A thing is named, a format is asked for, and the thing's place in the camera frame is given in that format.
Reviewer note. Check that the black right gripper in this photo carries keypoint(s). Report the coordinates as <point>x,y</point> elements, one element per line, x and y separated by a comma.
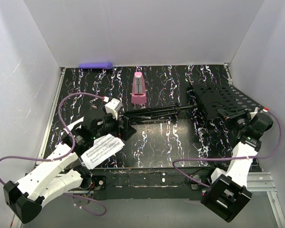
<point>230,115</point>

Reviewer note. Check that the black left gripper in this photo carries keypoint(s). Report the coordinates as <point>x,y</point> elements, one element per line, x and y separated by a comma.
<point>128,130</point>

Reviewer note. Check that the black folding music stand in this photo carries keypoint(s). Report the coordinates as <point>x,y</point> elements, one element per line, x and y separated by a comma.
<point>217,101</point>

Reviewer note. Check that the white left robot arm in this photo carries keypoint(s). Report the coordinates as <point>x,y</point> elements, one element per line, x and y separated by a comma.
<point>69,166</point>

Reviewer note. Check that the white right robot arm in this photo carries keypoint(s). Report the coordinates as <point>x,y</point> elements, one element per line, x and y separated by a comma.
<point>228,194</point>

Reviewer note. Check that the white sheet music page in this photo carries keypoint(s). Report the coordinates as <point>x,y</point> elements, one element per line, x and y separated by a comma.
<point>103,148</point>

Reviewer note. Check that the pink metronome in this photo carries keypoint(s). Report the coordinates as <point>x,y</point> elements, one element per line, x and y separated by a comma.
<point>138,89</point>

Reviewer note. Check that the purple cylindrical case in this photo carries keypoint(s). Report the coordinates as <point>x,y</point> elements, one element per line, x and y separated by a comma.
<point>96,65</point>

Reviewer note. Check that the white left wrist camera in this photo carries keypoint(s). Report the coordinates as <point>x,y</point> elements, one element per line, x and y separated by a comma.
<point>113,107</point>

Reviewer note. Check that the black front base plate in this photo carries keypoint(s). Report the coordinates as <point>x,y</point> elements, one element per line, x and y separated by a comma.
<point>144,183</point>

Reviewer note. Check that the aluminium front rail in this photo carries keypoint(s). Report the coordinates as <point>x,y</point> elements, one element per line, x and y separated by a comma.
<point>260,182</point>

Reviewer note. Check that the aluminium rail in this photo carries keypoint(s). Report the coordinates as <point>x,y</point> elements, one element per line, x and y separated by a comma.
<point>260,182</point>
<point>51,114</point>

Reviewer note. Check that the aluminium left side rail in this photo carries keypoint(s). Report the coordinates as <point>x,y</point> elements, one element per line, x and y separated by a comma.
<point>51,114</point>

